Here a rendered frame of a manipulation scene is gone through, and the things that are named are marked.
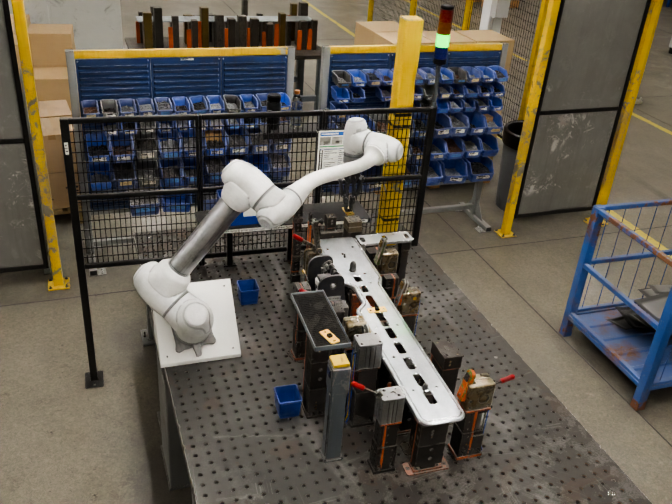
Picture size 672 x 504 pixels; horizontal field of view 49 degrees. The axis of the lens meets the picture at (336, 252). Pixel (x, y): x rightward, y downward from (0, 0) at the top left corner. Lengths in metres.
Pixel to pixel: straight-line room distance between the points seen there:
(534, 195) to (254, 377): 3.59
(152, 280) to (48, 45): 4.54
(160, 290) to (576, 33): 3.82
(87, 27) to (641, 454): 7.63
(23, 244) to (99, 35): 4.86
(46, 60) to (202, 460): 5.20
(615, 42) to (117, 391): 4.32
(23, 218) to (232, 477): 2.76
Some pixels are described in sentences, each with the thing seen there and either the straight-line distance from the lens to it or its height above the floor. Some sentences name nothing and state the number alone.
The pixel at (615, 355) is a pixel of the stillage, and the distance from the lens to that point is 4.72.
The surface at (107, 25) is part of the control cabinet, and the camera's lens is 9.58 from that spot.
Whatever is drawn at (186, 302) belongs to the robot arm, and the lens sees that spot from 3.10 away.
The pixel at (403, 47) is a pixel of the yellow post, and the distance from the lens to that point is 3.89.
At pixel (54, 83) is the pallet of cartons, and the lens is 7.09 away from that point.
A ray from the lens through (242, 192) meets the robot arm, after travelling 2.92.
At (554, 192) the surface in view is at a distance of 6.34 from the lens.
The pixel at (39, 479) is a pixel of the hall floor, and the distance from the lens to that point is 3.93.
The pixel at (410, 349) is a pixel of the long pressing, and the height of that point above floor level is 1.00.
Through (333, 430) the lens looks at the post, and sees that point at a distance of 2.79.
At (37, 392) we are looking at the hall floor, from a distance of 4.41.
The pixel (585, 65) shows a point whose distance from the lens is 6.00.
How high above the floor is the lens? 2.76
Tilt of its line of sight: 29 degrees down
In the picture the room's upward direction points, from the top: 5 degrees clockwise
